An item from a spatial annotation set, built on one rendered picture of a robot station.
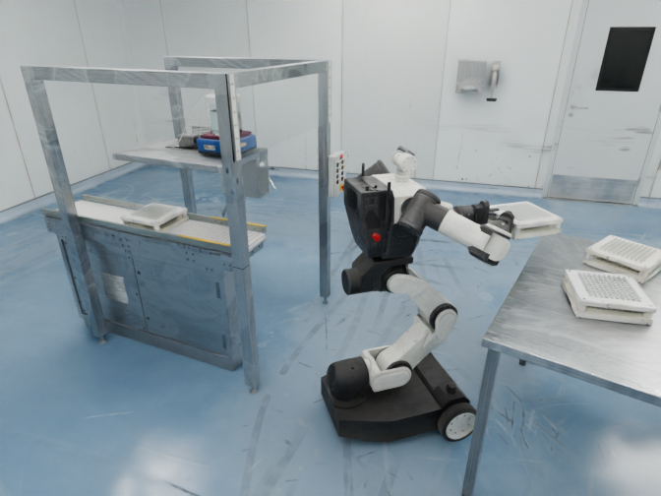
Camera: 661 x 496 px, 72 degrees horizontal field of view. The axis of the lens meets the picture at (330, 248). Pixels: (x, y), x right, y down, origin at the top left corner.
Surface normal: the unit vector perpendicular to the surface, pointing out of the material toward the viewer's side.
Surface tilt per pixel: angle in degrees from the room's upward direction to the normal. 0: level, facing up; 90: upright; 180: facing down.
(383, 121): 90
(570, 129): 90
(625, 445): 0
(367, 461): 0
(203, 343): 90
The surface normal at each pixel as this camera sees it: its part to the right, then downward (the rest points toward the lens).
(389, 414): 0.00, -0.90
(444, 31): -0.28, 0.41
